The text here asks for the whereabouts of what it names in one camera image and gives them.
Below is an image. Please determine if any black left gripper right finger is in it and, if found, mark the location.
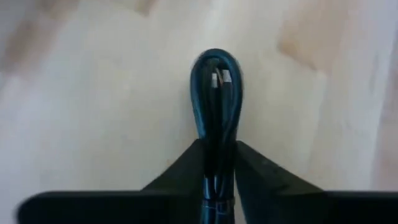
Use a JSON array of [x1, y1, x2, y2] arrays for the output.
[[234, 140, 398, 224]]

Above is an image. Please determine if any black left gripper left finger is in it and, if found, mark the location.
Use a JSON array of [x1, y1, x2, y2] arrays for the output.
[[16, 138, 205, 224]]

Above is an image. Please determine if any black HDMI cable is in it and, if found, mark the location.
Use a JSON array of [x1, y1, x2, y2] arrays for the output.
[[189, 47, 244, 224]]

